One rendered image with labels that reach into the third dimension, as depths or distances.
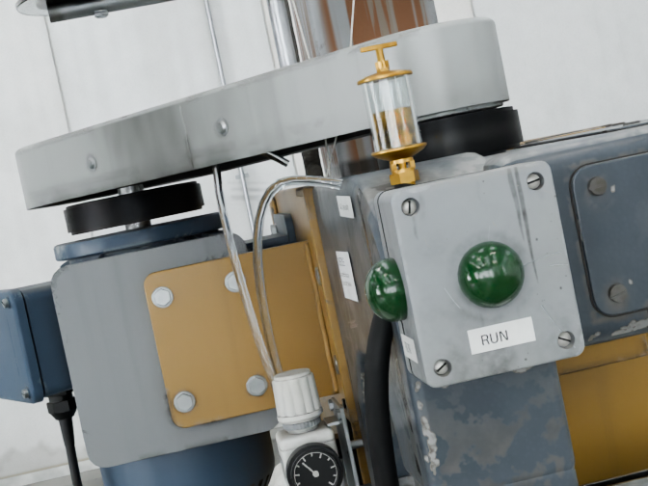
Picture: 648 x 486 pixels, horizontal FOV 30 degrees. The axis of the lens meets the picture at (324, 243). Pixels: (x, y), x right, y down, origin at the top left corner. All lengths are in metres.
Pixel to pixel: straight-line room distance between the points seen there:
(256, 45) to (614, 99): 1.78
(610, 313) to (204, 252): 0.43
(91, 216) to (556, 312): 0.55
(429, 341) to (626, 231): 0.13
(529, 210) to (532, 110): 5.48
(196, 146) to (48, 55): 4.97
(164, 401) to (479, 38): 0.41
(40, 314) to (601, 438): 0.44
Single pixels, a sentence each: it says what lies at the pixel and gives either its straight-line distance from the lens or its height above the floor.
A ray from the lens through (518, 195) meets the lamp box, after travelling 0.55.
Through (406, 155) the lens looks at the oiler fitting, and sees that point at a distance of 0.61.
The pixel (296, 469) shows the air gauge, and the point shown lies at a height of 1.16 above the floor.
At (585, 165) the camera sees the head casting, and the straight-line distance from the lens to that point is 0.61.
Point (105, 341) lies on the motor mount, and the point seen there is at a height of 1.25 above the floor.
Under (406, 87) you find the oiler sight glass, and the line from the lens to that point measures 0.61.
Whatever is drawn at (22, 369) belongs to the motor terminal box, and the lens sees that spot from 0.98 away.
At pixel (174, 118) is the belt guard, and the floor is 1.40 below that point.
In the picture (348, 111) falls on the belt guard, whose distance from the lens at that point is 0.75.
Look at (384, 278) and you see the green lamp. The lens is 0.55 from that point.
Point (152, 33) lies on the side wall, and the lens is 5.80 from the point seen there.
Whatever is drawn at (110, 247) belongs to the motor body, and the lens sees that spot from 0.99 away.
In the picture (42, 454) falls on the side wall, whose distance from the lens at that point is 5.89.
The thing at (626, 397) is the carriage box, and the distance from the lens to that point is 0.94.
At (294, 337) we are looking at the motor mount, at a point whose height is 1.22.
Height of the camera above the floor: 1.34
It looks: 3 degrees down
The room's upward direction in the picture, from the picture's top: 12 degrees counter-clockwise
